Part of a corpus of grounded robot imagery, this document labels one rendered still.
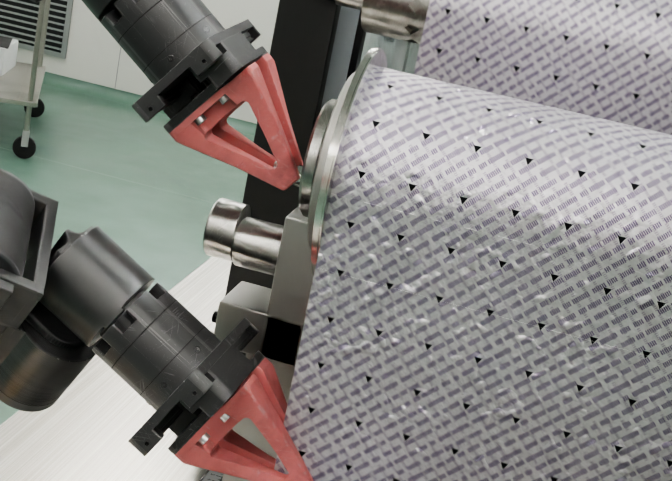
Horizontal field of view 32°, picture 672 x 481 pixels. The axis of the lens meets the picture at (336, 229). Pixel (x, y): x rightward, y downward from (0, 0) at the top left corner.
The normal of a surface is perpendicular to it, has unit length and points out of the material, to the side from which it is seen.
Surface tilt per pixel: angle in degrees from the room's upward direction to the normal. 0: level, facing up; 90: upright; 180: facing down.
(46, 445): 0
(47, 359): 110
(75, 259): 56
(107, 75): 90
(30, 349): 98
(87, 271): 61
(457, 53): 92
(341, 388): 90
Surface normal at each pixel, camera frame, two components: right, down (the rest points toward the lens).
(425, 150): -0.09, -0.26
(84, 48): -0.22, 0.24
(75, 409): 0.20, -0.94
